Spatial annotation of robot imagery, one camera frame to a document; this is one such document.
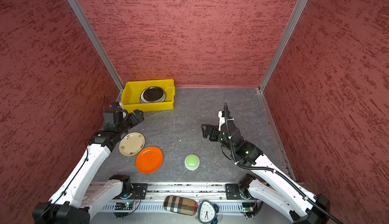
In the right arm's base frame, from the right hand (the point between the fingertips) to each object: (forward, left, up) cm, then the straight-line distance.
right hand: (207, 130), depth 74 cm
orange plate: (-6, +34, -22) cm, 41 cm away
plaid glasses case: (-29, +14, -17) cm, 37 cm away
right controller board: (-30, -19, -22) cm, 42 cm away
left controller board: (-28, +39, -19) cm, 52 cm away
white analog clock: (-32, +2, -16) cm, 36 cm away
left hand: (+9, +37, -1) cm, 38 cm away
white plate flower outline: (+34, +44, -15) cm, 58 cm away
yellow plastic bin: (+43, +56, -19) cm, 73 cm away
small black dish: (+40, +38, -15) cm, 57 cm away
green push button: (-9, +8, -19) cm, 22 cm away
